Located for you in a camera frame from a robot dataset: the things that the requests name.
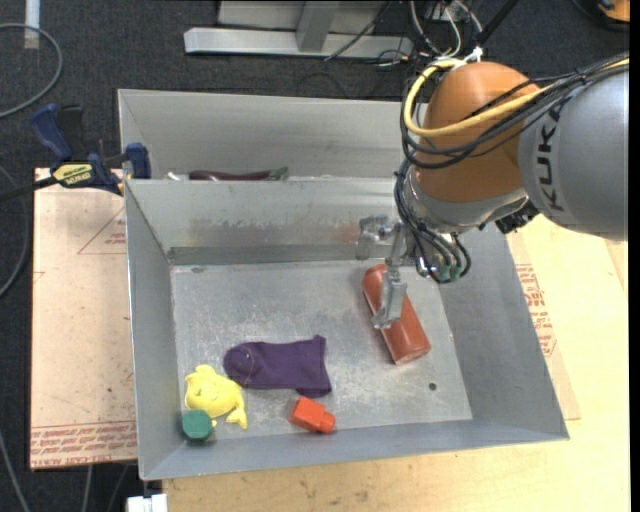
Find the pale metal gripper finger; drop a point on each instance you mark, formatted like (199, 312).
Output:
(393, 270)
(391, 305)

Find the red-brown long block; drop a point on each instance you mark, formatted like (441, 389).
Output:
(407, 330)

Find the brown cardboard board red print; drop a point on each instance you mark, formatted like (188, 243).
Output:
(75, 325)

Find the yellow soft toy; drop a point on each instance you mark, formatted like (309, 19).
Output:
(212, 395)

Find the grey metal bin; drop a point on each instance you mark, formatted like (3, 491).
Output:
(300, 300)

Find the purple sock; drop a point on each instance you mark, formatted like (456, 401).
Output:
(285, 367)

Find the green hexagonal block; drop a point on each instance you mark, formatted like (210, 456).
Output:
(196, 425)

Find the orange-red block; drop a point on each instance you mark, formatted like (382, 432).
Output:
(310, 414)

